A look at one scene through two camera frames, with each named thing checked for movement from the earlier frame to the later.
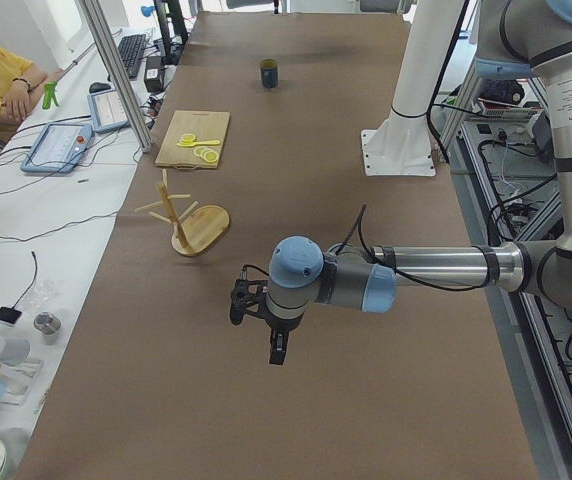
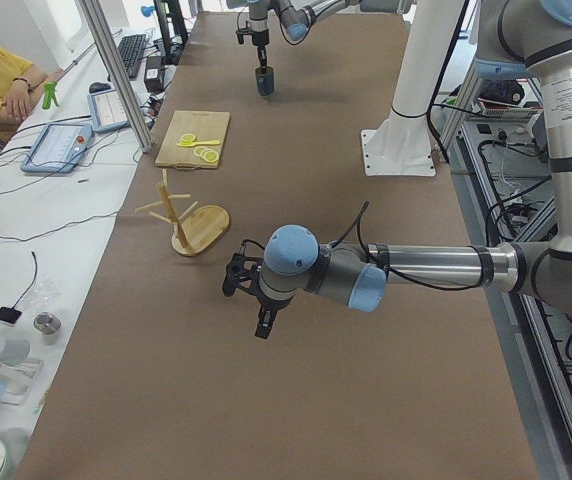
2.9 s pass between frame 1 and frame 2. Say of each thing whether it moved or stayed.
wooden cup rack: stayed
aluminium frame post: stayed
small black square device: stayed
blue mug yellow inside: moved
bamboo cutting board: stayed
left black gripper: moved
